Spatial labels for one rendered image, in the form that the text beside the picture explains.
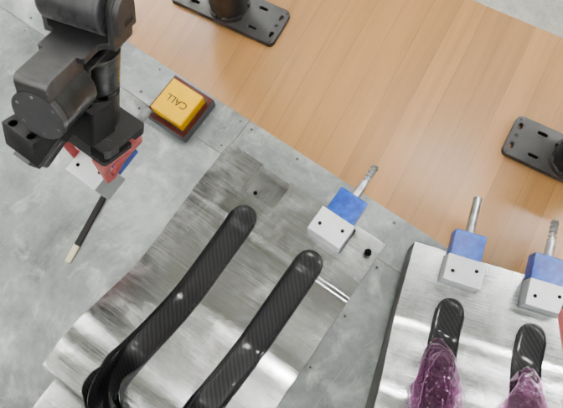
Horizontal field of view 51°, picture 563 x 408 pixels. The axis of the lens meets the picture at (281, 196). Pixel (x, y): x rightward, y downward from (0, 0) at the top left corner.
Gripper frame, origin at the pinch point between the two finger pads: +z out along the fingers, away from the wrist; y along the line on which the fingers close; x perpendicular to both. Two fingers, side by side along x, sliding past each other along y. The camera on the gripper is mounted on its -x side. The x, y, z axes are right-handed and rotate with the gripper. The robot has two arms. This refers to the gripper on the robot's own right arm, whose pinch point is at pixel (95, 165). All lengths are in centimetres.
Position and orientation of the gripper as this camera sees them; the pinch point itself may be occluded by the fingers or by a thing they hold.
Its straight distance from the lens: 79.5
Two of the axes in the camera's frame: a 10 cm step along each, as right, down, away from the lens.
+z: -2.3, 6.0, 7.7
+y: 8.2, 5.5, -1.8
